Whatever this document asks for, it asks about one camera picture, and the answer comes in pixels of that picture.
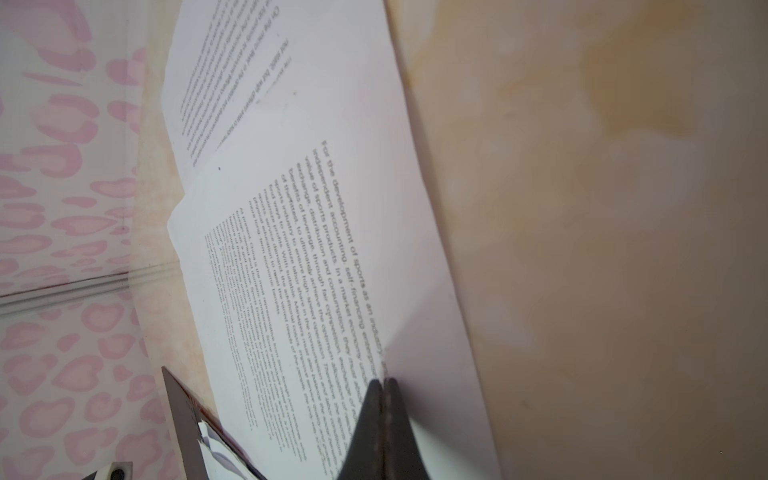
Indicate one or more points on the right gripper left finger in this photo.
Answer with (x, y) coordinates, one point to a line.
(365, 457)

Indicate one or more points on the left corner aluminium post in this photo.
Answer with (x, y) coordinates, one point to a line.
(23, 303)

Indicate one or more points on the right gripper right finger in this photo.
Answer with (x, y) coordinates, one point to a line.
(401, 456)

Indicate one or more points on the red folder black inside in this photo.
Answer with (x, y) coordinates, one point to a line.
(207, 451)

